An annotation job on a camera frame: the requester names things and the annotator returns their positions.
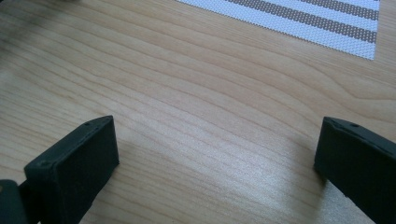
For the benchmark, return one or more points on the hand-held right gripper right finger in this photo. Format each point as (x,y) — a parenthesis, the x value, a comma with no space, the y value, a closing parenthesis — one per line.
(358,165)

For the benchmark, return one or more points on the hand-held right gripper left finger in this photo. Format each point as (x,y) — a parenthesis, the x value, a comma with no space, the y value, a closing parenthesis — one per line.
(74,168)

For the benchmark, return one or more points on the white and brown striped placemat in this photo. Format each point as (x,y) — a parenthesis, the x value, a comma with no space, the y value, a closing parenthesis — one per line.
(299,21)

